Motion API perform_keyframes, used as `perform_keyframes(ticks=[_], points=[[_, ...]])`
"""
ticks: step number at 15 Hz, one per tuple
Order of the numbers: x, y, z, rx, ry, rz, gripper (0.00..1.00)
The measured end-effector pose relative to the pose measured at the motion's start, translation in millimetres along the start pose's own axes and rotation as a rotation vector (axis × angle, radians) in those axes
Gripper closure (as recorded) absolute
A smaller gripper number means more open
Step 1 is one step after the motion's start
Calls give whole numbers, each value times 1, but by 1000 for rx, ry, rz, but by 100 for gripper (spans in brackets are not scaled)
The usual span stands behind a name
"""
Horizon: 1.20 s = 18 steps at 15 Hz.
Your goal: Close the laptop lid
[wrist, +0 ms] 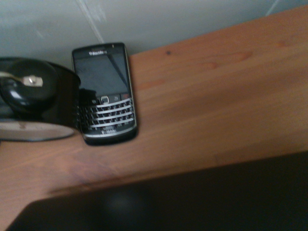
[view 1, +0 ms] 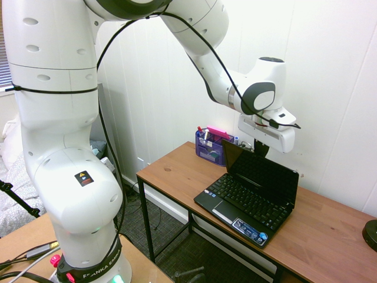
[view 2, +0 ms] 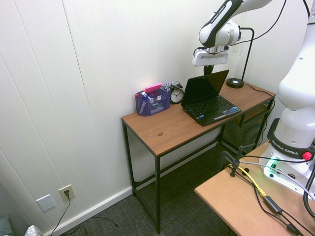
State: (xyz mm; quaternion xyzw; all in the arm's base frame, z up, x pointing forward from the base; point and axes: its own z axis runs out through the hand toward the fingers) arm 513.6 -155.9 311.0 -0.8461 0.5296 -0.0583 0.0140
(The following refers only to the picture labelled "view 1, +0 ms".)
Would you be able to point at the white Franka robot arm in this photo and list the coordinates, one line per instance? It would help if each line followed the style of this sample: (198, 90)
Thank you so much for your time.
(59, 132)

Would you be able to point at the green card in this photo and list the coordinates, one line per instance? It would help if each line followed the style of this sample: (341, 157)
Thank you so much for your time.
(215, 154)

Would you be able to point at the white bottle with blue cap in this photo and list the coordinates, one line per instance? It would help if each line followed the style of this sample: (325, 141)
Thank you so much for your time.
(236, 139)

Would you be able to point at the red pen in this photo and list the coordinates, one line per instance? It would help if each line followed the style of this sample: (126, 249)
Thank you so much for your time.
(200, 129)

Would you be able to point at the pink sticky note block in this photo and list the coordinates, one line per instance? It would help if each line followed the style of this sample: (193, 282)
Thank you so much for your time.
(218, 132)

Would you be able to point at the black netbook laptop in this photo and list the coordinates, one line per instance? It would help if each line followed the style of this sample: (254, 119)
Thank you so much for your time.
(250, 200)

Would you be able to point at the wooden desk with black frame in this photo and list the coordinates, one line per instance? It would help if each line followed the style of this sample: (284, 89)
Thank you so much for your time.
(182, 174)

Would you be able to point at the black tripod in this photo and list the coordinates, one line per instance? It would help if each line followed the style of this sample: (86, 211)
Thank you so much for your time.
(17, 199)

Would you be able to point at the window blind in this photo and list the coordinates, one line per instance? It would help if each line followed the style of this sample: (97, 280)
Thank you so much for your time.
(3, 65)

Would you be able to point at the black round lamp base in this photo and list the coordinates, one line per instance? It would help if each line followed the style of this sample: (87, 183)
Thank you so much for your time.
(371, 234)

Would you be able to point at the teal cloth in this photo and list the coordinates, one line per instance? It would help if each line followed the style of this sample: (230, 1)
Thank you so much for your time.
(98, 147)

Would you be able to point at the blue mesh desk organizer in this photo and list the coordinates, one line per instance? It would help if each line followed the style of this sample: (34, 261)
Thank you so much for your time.
(203, 154)

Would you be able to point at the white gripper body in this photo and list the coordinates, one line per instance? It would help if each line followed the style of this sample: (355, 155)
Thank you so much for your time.
(277, 138)

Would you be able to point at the white patterned bed quilt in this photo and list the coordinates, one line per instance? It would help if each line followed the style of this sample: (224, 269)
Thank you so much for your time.
(14, 182)

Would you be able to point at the pink emergency stop knob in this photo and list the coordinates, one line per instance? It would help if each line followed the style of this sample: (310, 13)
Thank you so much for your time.
(55, 261)

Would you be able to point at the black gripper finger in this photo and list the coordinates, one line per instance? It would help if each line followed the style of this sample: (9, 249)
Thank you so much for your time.
(258, 146)
(265, 150)

